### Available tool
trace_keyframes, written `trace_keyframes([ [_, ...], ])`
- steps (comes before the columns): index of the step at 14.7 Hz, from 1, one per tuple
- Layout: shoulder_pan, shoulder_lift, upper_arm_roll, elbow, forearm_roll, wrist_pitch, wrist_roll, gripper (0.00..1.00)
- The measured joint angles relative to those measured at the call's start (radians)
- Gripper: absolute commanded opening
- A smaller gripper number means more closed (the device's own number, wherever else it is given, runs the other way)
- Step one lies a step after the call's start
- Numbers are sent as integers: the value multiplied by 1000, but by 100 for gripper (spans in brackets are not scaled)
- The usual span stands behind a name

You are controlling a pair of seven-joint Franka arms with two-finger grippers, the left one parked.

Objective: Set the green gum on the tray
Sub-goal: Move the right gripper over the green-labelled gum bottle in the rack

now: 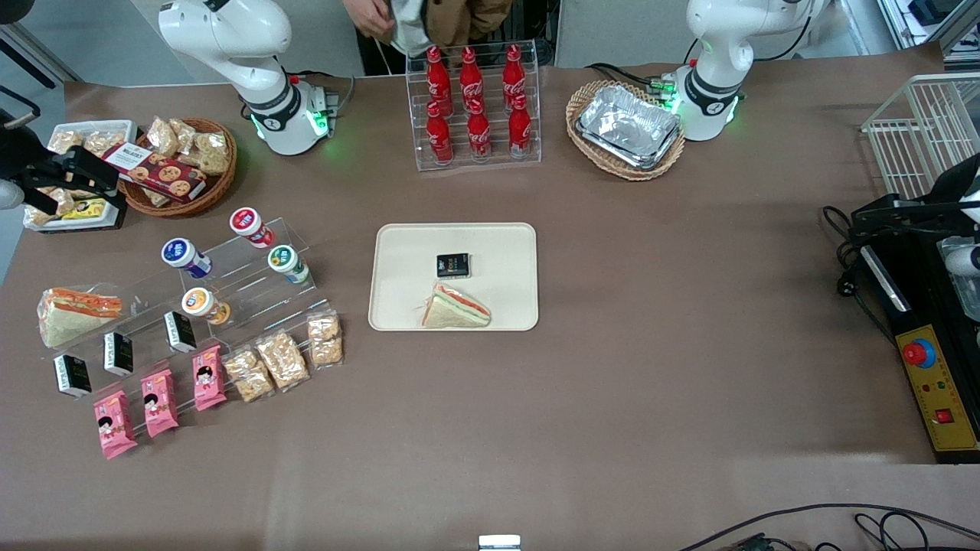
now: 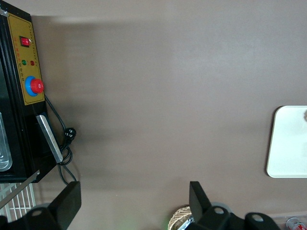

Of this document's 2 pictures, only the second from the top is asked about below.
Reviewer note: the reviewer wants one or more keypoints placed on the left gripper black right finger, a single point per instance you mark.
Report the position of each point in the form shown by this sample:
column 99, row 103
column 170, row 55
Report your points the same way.
column 199, row 203

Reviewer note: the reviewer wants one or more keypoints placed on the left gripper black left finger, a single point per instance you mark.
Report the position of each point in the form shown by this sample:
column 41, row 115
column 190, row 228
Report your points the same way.
column 68, row 201

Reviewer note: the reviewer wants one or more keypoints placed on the silver foil tray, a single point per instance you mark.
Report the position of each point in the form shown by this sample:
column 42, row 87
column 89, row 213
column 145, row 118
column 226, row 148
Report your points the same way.
column 188, row 222

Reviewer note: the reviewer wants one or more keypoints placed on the wicker basket holding foil tray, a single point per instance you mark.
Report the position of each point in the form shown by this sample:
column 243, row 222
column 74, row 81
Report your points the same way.
column 177, row 215

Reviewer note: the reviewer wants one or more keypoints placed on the silver metal mould tray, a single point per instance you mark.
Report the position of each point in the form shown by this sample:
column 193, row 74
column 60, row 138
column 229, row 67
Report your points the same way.
column 4, row 153

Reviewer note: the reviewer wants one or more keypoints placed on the cream plastic tray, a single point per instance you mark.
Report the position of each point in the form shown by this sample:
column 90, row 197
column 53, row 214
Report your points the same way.
column 287, row 143

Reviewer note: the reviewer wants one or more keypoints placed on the black machine with yellow panel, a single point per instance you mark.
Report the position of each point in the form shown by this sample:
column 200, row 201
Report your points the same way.
column 24, row 134

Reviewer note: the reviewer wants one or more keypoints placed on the clear acrylic bottle rack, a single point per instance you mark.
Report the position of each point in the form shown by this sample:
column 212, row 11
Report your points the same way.
column 279, row 219

